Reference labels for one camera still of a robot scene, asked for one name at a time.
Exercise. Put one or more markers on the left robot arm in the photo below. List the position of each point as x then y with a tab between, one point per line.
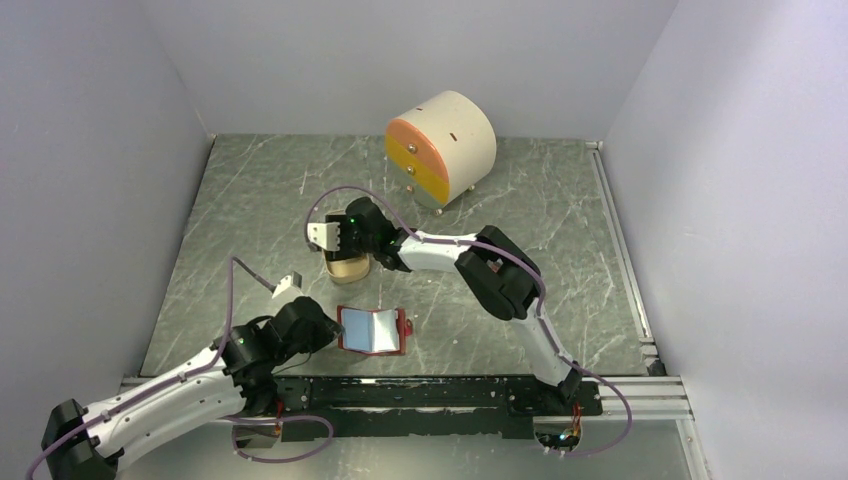
233	378

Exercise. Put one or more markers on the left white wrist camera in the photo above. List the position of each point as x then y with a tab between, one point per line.
288	288

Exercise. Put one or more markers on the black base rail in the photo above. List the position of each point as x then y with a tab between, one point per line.
507	405

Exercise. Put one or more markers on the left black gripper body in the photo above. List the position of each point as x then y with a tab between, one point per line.
319	337

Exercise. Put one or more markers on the cream drawer cabinet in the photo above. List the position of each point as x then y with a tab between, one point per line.
441	148

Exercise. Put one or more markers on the beige oval tray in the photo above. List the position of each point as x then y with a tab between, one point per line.
344	265

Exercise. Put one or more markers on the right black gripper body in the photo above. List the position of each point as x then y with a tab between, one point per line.
351	243

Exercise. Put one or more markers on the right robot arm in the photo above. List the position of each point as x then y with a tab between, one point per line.
504	280

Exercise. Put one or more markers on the red leather card holder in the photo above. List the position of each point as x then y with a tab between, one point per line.
374	332

